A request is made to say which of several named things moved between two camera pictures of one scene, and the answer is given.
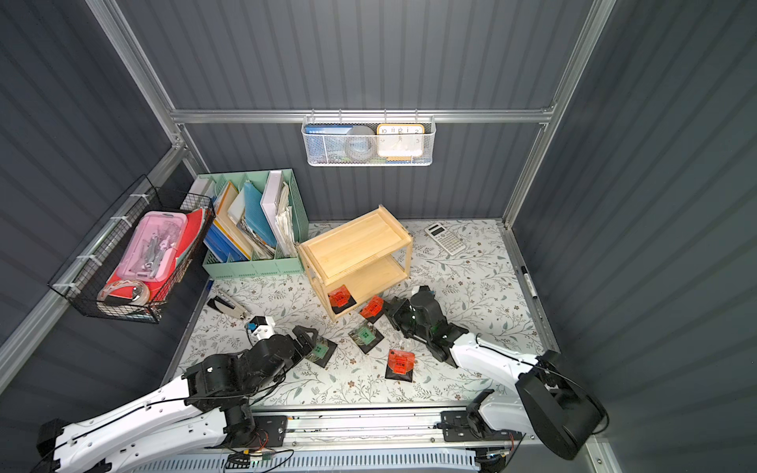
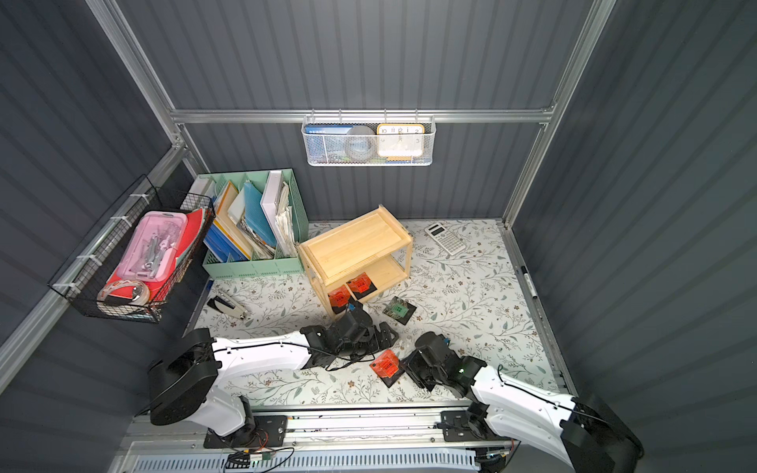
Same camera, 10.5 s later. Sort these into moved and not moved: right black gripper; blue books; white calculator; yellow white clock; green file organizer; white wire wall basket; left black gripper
Moved: right black gripper; left black gripper
Not moved: white calculator; white wire wall basket; green file organizer; blue books; yellow white clock
